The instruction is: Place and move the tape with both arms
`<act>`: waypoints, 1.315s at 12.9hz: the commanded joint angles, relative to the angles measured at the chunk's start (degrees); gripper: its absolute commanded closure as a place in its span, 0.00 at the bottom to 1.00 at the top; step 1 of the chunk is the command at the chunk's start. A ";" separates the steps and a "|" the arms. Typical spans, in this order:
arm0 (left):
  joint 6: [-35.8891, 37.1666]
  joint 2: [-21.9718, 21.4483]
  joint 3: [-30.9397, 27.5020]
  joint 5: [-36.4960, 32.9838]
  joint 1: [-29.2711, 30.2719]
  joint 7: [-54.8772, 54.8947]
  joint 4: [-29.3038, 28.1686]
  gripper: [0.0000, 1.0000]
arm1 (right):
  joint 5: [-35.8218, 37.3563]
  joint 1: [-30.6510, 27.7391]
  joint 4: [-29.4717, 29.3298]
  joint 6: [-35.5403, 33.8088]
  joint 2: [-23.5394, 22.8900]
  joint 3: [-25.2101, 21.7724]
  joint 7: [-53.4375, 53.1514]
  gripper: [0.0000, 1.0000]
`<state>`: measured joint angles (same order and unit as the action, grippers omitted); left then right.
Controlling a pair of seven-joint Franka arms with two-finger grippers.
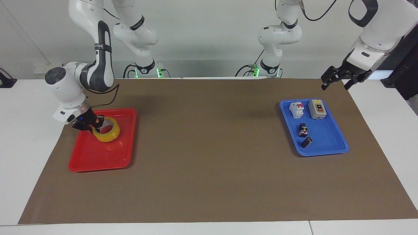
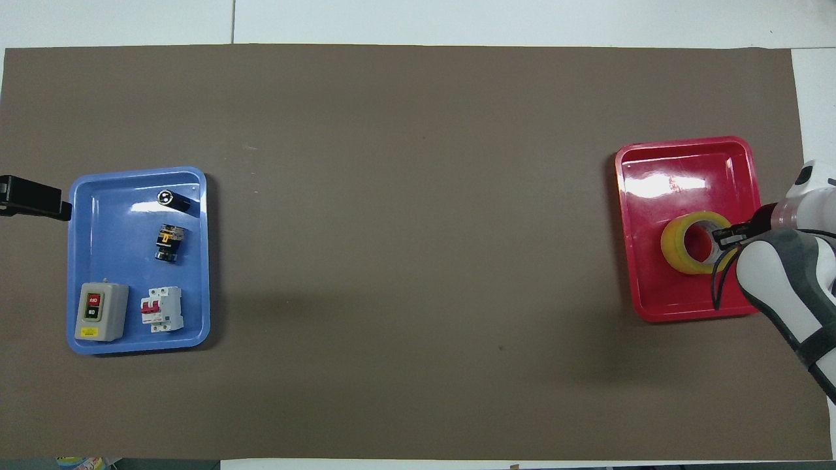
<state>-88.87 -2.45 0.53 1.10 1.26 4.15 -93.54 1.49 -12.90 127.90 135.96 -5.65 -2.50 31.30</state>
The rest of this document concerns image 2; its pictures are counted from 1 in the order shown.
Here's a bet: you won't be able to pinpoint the yellow tape roll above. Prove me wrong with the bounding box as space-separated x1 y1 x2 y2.
660 210 739 275

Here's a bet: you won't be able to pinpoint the white circuit breaker red levers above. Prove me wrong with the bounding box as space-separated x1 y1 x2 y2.
140 287 184 333

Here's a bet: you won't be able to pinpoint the blue plastic tray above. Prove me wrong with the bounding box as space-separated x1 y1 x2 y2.
67 167 211 355

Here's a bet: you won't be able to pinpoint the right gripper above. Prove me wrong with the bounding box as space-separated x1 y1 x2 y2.
711 204 779 251

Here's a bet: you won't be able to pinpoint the black and yellow switch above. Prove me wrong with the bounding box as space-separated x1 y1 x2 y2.
155 224 186 264

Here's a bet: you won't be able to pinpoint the grey switch box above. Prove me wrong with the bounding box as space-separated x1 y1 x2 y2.
74 282 129 342

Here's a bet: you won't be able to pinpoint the black cylindrical push button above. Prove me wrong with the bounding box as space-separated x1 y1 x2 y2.
157 189 191 213

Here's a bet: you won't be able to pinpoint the red plastic tray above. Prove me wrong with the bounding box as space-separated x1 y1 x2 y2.
614 136 764 322

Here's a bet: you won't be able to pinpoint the black cable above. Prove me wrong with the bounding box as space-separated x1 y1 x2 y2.
711 245 742 311

